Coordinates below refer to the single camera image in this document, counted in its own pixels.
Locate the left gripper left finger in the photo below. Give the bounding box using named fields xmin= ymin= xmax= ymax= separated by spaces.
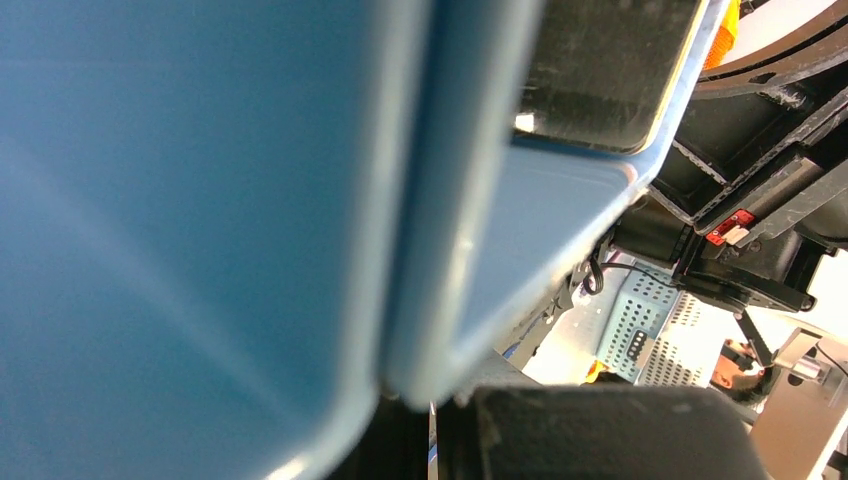
xmin=327 ymin=396 xmax=430 ymax=480

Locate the blue three-compartment box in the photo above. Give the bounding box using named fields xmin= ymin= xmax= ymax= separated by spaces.
xmin=1 ymin=1 xmax=727 ymax=479

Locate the perforated metal panel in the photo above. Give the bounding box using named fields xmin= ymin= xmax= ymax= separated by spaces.
xmin=522 ymin=257 xmax=735 ymax=387

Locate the orange cylindrical object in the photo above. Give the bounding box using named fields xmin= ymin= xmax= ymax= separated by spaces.
xmin=703 ymin=0 xmax=741 ymax=70

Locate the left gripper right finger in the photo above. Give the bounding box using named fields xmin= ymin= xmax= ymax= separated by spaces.
xmin=437 ymin=384 xmax=769 ymax=479

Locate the black credit card stack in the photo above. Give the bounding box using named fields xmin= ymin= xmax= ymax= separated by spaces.
xmin=519 ymin=0 xmax=707 ymax=154

